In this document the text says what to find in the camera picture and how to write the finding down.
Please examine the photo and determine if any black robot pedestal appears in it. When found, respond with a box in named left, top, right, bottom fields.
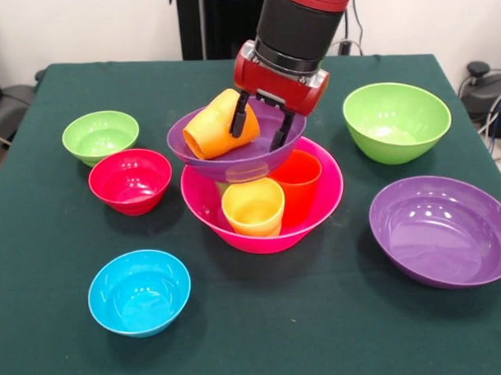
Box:
left=168, top=0, right=271, bottom=63

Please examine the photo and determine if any red cup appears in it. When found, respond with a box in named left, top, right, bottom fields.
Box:
left=267, top=148, right=325, bottom=229

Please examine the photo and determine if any black hanging cable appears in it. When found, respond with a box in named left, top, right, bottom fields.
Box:
left=324, top=0, right=366, bottom=58

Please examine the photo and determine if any black floor stand base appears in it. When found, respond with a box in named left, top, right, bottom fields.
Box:
left=456, top=59, right=501, bottom=122
left=0, top=82, right=39, bottom=142

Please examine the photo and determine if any yellow cup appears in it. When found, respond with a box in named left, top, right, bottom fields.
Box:
left=220, top=181, right=288, bottom=239

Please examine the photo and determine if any orange cup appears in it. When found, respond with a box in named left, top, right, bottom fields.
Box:
left=180, top=87, right=262, bottom=162

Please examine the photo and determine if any small red bowl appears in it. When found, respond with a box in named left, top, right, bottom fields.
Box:
left=87, top=146, right=175, bottom=219

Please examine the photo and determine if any blue and white cable bundle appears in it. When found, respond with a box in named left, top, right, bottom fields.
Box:
left=475, top=86, right=501, bottom=141

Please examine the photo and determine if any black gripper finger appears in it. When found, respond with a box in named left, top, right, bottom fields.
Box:
left=226, top=90, right=253, bottom=139
left=267, top=107, right=298, bottom=153

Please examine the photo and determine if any large pink bowl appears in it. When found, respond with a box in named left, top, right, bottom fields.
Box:
left=178, top=134, right=347, bottom=257

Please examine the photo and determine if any large green bowl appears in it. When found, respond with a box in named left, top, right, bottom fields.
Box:
left=341, top=79, right=455, bottom=168

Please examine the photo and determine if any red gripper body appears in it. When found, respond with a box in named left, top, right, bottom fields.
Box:
left=231, top=38, right=332, bottom=120

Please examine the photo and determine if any dark green tablecloth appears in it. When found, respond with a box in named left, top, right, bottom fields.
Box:
left=0, top=47, right=501, bottom=375

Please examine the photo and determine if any small green bowl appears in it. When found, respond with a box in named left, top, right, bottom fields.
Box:
left=60, top=109, right=142, bottom=169

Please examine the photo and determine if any blue bowl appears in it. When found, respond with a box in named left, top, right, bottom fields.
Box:
left=86, top=248, right=194, bottom=341

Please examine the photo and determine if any purple bowl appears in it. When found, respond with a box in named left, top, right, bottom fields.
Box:
left=367, top=172, right=501, bottom=293
left=165, top=95, right=309, bottom=186

